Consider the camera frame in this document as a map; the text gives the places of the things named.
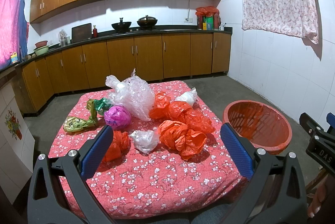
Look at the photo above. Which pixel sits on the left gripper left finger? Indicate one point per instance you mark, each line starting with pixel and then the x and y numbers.
pixel 47 202

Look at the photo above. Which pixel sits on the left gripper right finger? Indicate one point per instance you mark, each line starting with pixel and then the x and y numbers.
pixel 275 190

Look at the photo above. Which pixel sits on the olive green paw-print bag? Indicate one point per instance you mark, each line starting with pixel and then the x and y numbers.
pixel 74 124

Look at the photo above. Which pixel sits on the small orange bag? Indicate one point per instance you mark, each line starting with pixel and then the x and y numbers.
pixel 119 146

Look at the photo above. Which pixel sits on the purple plastic bag ball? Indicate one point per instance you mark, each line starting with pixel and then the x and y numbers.
pixel 117 117

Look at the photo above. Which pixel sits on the dark green plastic bag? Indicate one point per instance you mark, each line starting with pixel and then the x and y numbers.
pixel 102 105

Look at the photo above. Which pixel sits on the small white plastic bag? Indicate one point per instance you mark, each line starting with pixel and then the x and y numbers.
pixel 145 141

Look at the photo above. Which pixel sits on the large clear bubble wrap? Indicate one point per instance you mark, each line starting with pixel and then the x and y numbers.
pixel 133 93

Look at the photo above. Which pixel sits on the large orange plastic bag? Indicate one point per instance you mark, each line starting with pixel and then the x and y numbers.
pixel 180 111

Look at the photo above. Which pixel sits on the person's right hand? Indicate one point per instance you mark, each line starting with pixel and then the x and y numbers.
pixel 323 191

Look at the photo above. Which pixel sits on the red plastic basket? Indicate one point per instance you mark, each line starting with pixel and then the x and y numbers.
pixel 261 124

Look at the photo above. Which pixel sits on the flower-painted white cabinet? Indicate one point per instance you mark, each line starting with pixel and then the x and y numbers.
pixel 17 146

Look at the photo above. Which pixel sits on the red floral tablecloth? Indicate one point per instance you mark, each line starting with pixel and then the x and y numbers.
pixel 144 185

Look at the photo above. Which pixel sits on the lower wooden cabinets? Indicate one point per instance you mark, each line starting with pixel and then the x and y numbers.
pixel 152 57

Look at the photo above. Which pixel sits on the yellow box on sill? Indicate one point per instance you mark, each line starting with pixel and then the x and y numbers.
pixel 14 57

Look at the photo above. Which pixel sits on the green and red basins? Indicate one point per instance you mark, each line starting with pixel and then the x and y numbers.
pixel 41 48

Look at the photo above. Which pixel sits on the clear jar on counter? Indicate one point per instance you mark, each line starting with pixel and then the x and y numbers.
pixel 63 38

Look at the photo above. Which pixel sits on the white cup on counter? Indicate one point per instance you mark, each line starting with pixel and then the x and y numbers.
pixel 222 26

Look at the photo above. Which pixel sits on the dark cutting board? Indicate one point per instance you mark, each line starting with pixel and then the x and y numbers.
pixel 81 32

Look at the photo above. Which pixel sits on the red bottle on counter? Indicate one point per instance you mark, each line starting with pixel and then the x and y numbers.
pixel 95 32

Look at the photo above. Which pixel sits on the pink and blue curtain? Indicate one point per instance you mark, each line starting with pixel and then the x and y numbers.
pixel 14 31

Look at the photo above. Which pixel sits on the red bag covered bottles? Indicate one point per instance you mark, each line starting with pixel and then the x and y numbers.
pixel 208 18

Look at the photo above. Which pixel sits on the black wok left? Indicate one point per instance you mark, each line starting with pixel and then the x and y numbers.
pixel 121 26

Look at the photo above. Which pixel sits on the black wok with lid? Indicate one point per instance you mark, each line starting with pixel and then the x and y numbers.
pixel 147 22

